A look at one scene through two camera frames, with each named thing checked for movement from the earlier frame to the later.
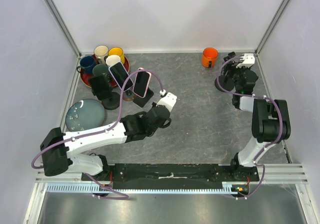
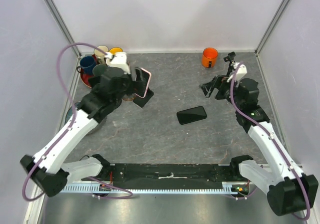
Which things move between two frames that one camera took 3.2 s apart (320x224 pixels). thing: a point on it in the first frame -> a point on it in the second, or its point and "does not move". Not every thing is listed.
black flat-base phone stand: (141, 101) does not move
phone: (141, 83) does not move
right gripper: (232, 66) -> (219, 82)
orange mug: (209, 57) does not move
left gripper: (154, 104) -> (135, 85)
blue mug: (87, 63) does not move
